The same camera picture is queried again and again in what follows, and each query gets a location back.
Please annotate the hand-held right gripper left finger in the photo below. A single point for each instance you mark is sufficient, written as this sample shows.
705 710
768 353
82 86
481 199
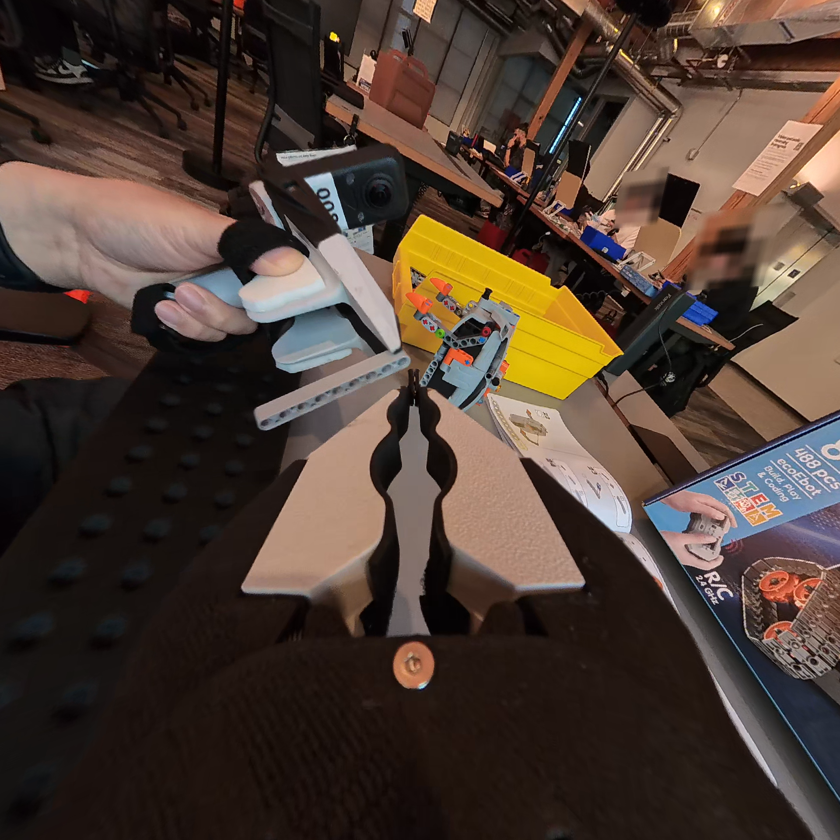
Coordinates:
321 525

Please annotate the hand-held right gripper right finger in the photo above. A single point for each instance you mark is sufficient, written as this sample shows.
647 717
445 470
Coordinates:
512 525

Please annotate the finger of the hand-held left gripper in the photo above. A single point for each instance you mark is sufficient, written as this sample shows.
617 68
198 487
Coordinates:
358 282

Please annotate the long grey holed beam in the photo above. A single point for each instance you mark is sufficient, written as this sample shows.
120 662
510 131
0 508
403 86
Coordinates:
328 394

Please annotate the short black connector pin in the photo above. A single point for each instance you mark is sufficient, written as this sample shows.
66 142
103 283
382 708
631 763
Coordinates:
414 384

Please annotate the grey desk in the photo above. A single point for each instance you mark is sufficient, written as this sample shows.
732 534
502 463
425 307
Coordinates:
590 426

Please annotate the person's left hand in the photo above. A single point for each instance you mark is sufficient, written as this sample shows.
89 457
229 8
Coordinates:
98 229

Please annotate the background wooden table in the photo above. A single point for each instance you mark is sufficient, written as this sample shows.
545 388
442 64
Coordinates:
426 144

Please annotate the open instruction booklet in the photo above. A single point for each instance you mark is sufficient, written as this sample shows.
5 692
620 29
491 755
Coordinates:
558 446

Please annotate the brown leather bag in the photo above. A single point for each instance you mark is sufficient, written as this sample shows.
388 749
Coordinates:
400 85

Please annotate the black office chair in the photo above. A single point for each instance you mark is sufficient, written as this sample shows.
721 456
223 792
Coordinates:
295 65

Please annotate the grey orange toy robot model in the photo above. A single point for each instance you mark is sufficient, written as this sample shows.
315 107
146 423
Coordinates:
479 354

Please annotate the black studded pad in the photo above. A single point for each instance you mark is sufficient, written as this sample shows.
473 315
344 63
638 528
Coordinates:
151 472

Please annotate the black floor stand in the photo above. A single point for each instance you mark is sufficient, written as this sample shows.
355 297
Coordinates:
223 65

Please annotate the yellow plastic bin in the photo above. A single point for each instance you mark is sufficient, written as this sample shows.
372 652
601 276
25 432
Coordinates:
558 328

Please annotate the dark computer monitor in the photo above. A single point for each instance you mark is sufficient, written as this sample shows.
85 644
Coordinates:
649 328

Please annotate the blue storage bin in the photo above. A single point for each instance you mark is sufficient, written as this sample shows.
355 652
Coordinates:
604 241
699 310

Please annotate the blue toy set box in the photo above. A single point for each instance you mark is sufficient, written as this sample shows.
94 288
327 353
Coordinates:
754 558

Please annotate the black flat screen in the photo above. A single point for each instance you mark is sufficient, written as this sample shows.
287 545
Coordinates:
679 197

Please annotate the white wall notice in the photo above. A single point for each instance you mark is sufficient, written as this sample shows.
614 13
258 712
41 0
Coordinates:
778 154

